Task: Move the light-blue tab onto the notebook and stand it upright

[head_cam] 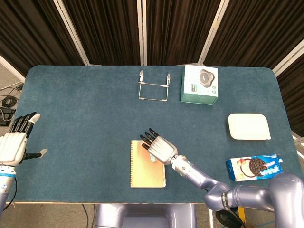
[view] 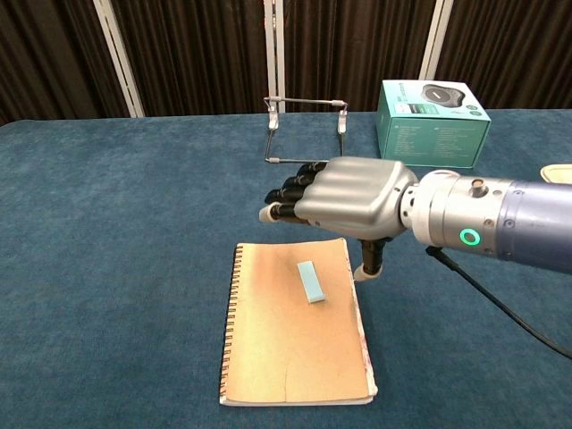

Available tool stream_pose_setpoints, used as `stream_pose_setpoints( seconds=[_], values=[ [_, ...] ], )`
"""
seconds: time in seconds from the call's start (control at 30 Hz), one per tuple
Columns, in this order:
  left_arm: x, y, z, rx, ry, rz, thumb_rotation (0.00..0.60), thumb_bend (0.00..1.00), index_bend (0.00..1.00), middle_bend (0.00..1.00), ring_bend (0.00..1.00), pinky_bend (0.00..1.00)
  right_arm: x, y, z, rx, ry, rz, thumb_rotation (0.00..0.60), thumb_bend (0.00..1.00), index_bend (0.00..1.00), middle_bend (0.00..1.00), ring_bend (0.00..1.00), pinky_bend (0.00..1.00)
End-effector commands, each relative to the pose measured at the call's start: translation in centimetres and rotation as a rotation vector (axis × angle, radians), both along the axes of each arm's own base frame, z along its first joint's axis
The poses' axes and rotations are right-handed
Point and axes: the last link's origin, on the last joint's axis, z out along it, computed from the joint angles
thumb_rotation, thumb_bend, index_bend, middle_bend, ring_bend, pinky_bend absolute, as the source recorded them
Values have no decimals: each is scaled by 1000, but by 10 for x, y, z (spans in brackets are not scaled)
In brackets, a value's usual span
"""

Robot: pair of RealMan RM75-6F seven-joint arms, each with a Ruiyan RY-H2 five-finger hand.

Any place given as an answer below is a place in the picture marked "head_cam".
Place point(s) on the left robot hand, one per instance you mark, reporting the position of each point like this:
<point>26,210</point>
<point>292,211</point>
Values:
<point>13,147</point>

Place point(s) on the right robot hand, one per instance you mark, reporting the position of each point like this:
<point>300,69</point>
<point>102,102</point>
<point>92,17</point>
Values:
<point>162,149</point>

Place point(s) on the yellow spiral notebook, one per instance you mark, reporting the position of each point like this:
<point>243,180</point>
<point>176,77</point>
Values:
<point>145,173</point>

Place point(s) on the green speaker product box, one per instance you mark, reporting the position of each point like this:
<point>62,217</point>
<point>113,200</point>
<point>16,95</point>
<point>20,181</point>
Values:
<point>199,83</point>

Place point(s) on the blue Oreo cookie package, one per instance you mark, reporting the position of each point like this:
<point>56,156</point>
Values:
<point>237,169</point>

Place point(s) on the black power adapter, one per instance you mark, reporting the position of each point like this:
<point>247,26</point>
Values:
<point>5,116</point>

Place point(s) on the grey robot torso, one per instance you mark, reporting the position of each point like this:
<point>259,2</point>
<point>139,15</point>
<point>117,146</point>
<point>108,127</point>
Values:
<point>145,216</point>

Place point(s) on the blue table cloth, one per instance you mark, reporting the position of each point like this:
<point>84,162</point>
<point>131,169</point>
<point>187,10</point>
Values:
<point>83,118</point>

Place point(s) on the black shoe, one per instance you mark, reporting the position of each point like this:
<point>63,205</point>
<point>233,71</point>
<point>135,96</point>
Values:
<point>225,218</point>

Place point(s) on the black pleated curtain panel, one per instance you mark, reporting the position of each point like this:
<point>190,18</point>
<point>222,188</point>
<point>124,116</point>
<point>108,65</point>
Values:
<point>261,31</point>
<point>294,99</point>
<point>28,31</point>
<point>107,28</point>
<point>178,28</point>

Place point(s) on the white partition frame post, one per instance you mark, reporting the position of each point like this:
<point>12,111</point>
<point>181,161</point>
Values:
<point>142,31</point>
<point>12,67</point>
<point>71,31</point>
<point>213,31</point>
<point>288,57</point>

